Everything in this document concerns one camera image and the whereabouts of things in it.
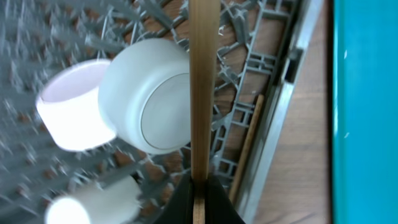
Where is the white paper cup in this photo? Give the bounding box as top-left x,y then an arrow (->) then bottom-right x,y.
44,176 -> 141,224

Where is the grey plastic dishwasher rack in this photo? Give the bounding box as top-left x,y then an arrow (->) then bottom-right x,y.
0,0 -> 330,224

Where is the teal plastic tray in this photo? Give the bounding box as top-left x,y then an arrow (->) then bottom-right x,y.
332,0 -> 397,223

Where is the pink bowl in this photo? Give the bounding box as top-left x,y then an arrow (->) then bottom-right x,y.
35,59 -> 116,152

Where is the grey-green bowl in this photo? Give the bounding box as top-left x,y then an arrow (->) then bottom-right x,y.
98,39 -> 190,154

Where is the wooden chopstick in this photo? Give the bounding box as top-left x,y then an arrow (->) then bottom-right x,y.
188,0 -> 221,224
229,95 -> 264,205

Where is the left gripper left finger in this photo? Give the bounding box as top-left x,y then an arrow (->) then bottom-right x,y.
154,174 -> 194,224

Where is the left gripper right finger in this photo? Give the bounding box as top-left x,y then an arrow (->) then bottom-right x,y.
205,175 -> 245,224

